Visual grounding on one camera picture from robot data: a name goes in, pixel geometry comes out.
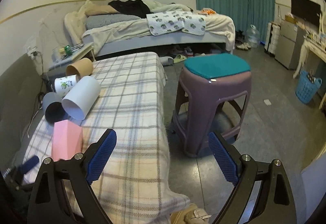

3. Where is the pink faceted plastic cup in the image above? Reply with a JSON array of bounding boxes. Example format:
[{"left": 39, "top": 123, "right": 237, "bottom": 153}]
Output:
[{"left": 51, "top": 120, "right": 83, "bottom": 162}]

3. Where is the white plastic cup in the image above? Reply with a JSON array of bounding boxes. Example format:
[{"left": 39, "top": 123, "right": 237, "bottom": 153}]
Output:
[{"left": 62, "top": 76, "right": 101, "bottom": 121}]

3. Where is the grey plastic cup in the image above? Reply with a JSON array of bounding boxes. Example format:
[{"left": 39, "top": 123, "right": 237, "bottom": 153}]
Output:
[{"left": 42, "top": 92, "right": 68, "bottom": 125}]

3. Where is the white cup with green print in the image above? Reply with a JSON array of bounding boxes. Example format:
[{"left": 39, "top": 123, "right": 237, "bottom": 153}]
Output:
[{"left": 54, "top": 75, "right": 80, "bottom": 97}]

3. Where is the brown paper cup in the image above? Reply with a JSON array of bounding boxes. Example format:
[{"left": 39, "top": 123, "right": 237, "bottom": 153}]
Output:
[{"left": 66, "top": 58, "right": 93, "bottom": 79}]

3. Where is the plaid table cloth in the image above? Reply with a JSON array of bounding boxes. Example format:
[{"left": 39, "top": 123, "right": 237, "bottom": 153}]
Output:
[{"left": 25, "top": 52, "right": 189, "bottom": 223}]

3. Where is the purple plastic stool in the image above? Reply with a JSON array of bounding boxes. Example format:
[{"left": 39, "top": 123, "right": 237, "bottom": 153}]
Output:
[{"left": 171, "top": 65, "right": 252, "bottom": 157}]

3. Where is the grey sofa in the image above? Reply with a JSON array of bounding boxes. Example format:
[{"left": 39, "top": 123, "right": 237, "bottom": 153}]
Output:
[{"left": 1, "top": 54, "right": 45, "bottom": 171}]

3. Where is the teal stool cushion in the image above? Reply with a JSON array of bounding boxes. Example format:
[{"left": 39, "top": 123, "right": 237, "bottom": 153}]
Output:
[{"left": 184, "top": 53, "right": 251, "bottom": 79}]

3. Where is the white bedside table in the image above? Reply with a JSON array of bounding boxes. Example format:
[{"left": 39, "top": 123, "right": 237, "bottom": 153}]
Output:
[{"left": 48, "top": 43, "right": 95, "bottom": 71}]

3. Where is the green can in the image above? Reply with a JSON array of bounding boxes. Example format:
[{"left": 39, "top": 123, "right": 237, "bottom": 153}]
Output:
[{"left": 64, "top": 45, "right": 72, "bottom": 56}]

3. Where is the blue laundry basket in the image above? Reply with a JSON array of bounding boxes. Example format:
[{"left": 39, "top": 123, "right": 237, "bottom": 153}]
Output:
[{"left": 295, "top": 70, "right": 322, "bottom": 104}]

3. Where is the green slipper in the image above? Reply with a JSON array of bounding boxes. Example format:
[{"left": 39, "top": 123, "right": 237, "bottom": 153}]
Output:
[{"left": 174, "top": 54, "right": 188, "bottom": 64}]

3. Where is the bed with beige sheets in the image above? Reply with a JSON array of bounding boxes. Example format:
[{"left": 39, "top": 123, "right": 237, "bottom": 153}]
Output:
[{"left": 64, "top": 0, "right": 235, "bottom": 57}]

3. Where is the clear water jug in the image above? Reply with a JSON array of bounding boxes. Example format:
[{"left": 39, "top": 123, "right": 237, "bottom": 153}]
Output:
[{"left": 245, "top": 24, "right": 260, "bottom": 48}]

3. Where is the checkered pillow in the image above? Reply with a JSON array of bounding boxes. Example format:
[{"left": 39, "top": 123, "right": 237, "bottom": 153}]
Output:
[{"left": 86, "top": 13, "right": 140, "bottom": 30}]

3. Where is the small grey fridge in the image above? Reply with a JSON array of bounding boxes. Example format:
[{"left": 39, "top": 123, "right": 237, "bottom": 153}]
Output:
[{"left": 275, "top": 21, "right": 306, "bottom": 70}]

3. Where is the white suitcase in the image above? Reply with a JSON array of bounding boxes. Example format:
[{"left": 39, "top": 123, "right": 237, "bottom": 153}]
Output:
[{"left": 264, "top": 22, "right": 281, "bottom": 57}]

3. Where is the white leaf-print mat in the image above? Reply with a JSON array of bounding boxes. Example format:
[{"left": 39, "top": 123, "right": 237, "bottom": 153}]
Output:
[{"left": 146, "top": 11, "right": 206, "bottom": 36}]

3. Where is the black clothing on bed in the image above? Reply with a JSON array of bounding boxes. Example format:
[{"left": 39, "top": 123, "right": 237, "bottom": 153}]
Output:
[{"left": 108, "top": 0, "right": 151, "bottom": 18}]

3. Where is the white dresser table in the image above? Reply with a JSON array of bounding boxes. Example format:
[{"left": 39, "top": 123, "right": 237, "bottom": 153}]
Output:
[{"left": 292, "top": 32, "right": 326, "bottom": 110}]

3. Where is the black television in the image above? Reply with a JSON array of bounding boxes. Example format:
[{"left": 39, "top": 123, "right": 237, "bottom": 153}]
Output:
[{"left": 291, "top": 0, "right": 321, "bottom": 27}]

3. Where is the white charging cable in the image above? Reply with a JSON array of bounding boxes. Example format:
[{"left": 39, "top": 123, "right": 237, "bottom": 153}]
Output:
[{"left": 25, "top": 106, "right": 44, "bottom": 139}]

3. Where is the wall power outlet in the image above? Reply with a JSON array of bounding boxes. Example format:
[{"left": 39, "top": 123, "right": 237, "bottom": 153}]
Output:
[{"left": 24, "top": 39, "right": 37, "bottom": 58}]

